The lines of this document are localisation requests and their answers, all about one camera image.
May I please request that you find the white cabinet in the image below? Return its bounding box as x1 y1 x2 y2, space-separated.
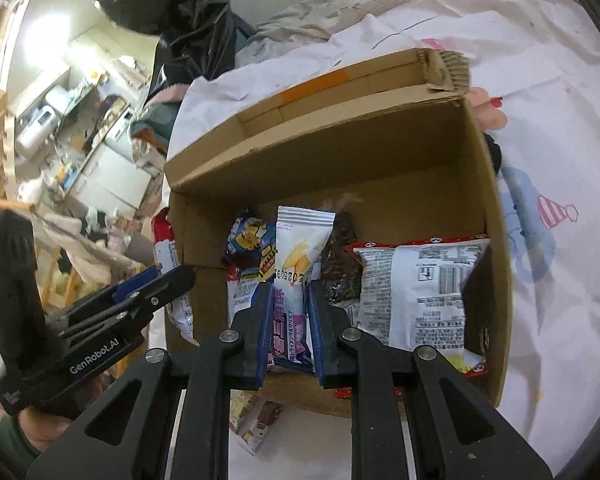
75 145 153 211

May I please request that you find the blue snack bag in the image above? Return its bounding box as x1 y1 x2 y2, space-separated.
222 212 278 281

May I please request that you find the red edged white snack packet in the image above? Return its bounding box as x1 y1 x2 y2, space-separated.
347 235 491 376

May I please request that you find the black plastic bag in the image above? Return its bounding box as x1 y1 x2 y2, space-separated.
77 0 256 106

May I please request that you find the white purple snack packet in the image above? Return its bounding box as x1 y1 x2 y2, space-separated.
270 205 337 373

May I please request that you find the green orange cloth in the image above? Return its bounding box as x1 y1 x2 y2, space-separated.
130 95 181 161

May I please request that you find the white blue snack packet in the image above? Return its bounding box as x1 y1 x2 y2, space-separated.
227 265 261 328

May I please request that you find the cardboard box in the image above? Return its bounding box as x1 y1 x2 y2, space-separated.
164 47 513 418

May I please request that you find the white printed bedsheet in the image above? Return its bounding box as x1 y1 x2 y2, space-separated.
167 0 600 480

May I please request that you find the floral quilt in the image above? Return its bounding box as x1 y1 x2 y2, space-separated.
252 0 481 43

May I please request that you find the person's left forearm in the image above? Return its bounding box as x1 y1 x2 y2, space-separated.
0 400 81 480

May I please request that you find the clear packet with dark snack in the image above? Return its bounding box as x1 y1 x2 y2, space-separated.
320 195 363 306

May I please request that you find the brown white snack packet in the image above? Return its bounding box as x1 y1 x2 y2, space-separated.
237 400 285 456

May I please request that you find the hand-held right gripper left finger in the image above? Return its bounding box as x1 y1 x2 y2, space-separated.
25 282 276 480

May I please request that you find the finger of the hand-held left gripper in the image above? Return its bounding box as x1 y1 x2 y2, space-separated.
60 265 197 339
47 267 161 322

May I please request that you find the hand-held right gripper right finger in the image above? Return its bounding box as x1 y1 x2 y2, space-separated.
305 280 553 480

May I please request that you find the white kitchen appliance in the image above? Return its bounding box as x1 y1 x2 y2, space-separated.
12 105 61 158

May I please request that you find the pale yellow snack packet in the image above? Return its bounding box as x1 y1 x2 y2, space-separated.
229 391 258 433

